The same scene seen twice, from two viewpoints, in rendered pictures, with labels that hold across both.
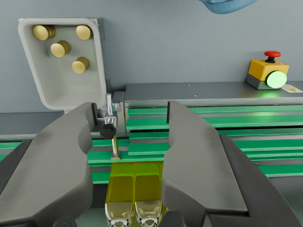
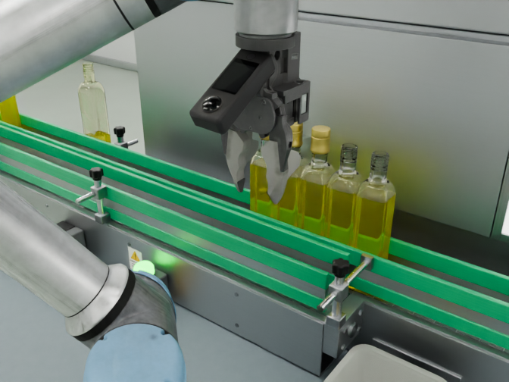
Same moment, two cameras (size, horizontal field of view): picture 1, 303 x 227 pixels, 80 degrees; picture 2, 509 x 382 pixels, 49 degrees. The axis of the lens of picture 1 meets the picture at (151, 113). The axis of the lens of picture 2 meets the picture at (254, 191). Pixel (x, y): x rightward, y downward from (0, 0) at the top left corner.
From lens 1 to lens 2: 65 cm
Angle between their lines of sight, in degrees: 39
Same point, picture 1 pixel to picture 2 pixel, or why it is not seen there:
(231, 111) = (212, 252)
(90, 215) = (447, 214)
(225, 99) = (209, 271)
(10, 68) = not seen: outside the picture
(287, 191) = (213, 164)
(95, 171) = (419, 266)
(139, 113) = (310, 295)
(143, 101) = (300, 312)
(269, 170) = (216, 186)
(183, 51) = (214, 368)
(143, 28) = not seen: outside the picture
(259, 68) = not seen: hidden behind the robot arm
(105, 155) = (381, 268)
